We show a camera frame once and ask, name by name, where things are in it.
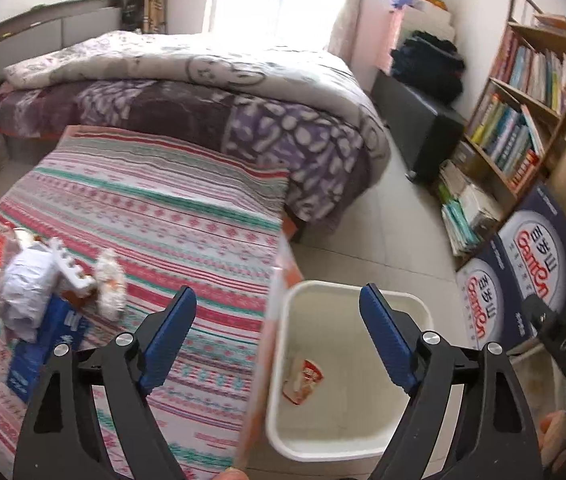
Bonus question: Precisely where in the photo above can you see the blue cardboard box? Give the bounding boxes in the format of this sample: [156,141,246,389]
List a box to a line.
[6,295,90,403]

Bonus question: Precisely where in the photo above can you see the white tissue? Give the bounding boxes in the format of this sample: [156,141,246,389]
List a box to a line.
[93,248,126,322]

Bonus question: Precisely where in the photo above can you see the white foam piece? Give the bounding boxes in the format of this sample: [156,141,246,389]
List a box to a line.
[48,237,96,297]

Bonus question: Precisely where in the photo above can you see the red cup lid wrapper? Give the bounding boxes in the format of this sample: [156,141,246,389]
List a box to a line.
[282,358,324,405]

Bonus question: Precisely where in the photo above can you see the white plastic trash bin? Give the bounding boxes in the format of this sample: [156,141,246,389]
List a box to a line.
[266,281,408,463]

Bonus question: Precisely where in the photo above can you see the lower Ganten water box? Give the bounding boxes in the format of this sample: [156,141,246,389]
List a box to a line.
[456,235,530,351]

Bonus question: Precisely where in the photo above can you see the ganten water box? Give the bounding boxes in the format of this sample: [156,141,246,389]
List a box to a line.
[456,235,530,351]
[498,183,566,318]

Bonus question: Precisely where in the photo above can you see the upper Ganten water box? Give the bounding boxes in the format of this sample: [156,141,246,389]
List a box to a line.
[498,183,566,318]

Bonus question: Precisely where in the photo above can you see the stack of books on floor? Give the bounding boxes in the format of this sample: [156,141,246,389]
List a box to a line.
[434,160,503,258]

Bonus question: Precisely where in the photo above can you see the patterned striped tablecloth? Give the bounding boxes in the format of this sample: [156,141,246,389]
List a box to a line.
[0,127,288,479]

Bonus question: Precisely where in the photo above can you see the wooden bookshelf with books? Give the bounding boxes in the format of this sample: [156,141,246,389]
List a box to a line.
[464,0,566,204]

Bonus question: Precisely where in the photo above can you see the black storage bench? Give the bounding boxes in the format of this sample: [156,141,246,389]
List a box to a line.
[371,70,465,184]

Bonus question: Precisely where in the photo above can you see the pile of dark clothes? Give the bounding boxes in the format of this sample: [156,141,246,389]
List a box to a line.
[390,30,466,105]

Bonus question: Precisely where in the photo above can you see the white storage drawers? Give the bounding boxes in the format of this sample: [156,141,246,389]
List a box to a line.
[375,0,455,75]

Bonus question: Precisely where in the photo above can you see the sheer white curtain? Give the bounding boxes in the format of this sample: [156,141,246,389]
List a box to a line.
[327,0,362,65]

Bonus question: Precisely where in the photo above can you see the grey padded headboard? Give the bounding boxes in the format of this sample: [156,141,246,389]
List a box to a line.
[0,0,123,83]

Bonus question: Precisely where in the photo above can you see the white cartoon print duvet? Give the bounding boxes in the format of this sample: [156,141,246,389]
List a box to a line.
[3,30,391,182]

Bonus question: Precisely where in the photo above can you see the plaid coat on rack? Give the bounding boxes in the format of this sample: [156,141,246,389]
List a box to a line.
[121,0,167,34]

